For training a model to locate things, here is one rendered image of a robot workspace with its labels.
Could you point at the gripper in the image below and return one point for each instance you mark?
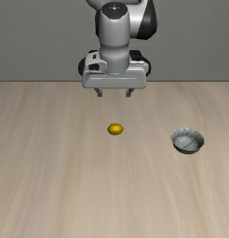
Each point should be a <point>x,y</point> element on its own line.
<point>114,79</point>

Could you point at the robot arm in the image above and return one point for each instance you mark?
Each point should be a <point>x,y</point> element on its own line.
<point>114,31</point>

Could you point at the yellow lemon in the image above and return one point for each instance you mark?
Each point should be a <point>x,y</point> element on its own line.
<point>115,129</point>

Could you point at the grey metal bowl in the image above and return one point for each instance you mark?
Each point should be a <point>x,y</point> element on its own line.
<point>187,141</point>

